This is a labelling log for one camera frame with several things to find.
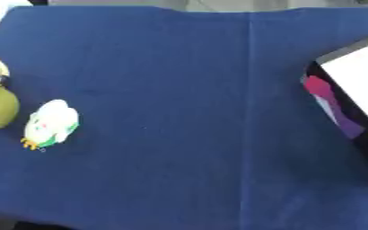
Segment white soft toy bird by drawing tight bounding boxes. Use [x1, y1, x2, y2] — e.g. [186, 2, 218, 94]
[19, 99, 83, 152]

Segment black box with white inside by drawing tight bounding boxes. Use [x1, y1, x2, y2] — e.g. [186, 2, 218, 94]
[298, 31, 368, 175]

